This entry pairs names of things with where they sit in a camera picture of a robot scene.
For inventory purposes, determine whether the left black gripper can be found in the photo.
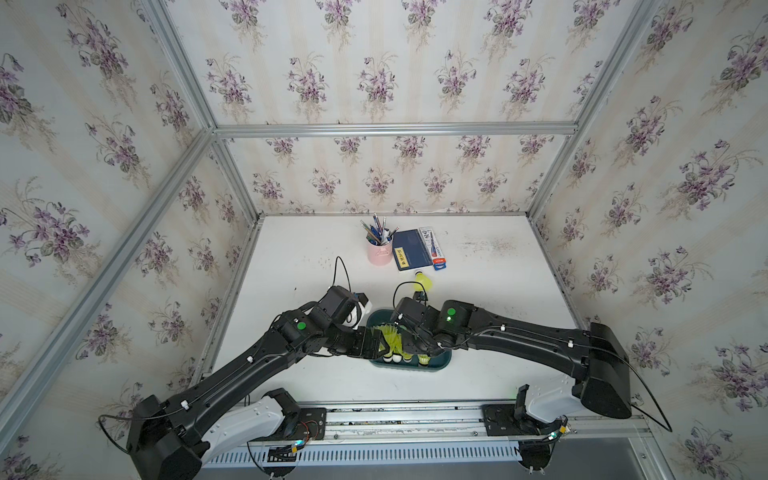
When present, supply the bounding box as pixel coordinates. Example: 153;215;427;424
325;325;396;360

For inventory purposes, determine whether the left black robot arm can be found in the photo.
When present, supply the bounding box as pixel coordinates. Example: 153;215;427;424
126;286;385;479

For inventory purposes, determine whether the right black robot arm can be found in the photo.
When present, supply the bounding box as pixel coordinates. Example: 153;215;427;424
391;298;632;419

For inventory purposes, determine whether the dark teal storage tray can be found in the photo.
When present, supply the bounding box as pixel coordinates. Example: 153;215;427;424
366;309;452;372

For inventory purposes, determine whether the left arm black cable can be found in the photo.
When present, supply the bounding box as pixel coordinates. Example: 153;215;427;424
97;412;136;456

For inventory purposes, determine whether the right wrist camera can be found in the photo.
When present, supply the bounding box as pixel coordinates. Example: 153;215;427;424
391;297;429;328

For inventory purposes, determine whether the pink pen cup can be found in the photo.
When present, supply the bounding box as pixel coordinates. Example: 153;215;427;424
367;242;393;266

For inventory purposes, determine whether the aluminium front rail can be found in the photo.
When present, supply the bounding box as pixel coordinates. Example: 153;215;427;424
296;400;652;446

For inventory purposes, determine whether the yellow shuttlecock pile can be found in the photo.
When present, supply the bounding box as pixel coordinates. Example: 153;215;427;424
414;271;433;292

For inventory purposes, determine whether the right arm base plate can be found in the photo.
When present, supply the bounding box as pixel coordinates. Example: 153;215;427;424
481;403;568;436

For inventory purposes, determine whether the dark blue book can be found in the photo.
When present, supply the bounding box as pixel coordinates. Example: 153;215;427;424
392;229;433;271

